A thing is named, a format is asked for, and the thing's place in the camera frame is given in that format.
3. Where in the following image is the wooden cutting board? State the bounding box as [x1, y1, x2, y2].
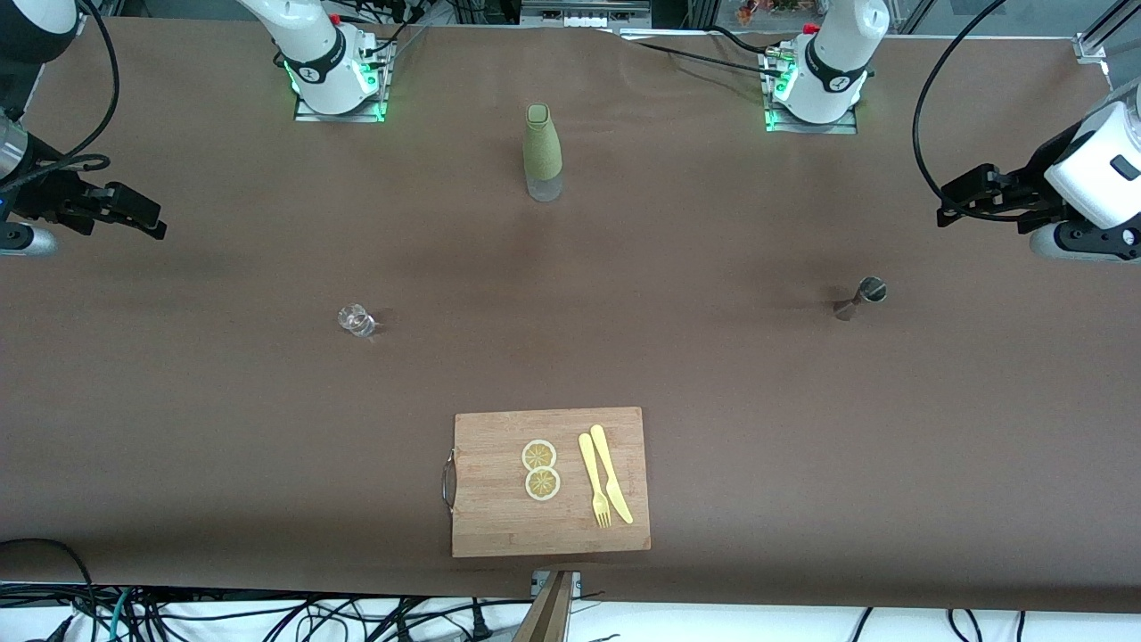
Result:
[441, 407, 653, 559]

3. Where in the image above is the yellow plastic fork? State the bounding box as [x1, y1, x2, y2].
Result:
[578, 432, 613, 529]

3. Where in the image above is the thick black looped cable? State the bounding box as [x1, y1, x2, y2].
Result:
[0, 538, 101, 642]

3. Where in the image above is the aluminium frame profile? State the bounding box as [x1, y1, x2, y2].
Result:
[1073, 0, 1141, 65]

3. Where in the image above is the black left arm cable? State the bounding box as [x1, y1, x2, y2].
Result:
[913, 0, 1013, 217]

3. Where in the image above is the metal bracket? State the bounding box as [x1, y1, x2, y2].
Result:
[531, 570, 583, 600]

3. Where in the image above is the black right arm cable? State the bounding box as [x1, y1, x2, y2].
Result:
[0, 0, 122, 193]

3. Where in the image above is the black cable across table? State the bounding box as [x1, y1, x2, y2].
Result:
[615, 25, 787, 83]

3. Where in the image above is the clear glass shaker cup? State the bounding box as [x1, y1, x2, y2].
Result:
[337, 303, 378, 340]

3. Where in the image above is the steel jigger measuring cup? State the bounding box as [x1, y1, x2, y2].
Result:
[832, 276, 889, 322]

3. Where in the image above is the green sleeved glass bottle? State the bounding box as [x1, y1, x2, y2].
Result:
[522, 103, 564, 203]

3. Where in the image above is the teal cable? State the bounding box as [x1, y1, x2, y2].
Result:
[105, 590, 135, 642]

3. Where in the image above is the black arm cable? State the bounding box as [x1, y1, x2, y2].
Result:
[913, 0, 1013, 217]
[0, 0, 122, 193]

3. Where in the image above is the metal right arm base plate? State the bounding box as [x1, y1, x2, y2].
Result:
[293, 36, 394, 124]

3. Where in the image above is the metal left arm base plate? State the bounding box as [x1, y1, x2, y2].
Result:
[763, 46, 859, 136]

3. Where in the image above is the brown table cover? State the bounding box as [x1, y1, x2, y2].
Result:
[0, 18, 1141, 614]

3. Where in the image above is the wooden post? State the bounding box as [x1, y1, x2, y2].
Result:
[514, 571, 577, 642]

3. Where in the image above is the yellow plastic knife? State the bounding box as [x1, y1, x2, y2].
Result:
[589, 424, 635, 525]

